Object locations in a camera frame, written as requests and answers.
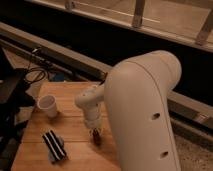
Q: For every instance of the black white striped block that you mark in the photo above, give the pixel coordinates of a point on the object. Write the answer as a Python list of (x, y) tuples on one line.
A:
[(46, 137)]

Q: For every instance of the metal railing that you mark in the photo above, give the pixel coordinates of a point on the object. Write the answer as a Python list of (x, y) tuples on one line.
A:
[(189, 22)]

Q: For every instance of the white paper cup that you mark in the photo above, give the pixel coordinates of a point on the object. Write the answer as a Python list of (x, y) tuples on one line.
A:
[(47, 104)]

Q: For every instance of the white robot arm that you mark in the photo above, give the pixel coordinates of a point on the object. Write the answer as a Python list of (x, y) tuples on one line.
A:
[(135, 94)]

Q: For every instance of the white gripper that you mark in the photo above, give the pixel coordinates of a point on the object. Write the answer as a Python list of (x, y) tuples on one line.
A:
[(93, 120)]

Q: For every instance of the black chair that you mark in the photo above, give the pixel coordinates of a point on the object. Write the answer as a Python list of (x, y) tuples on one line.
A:
[(13, 96)]

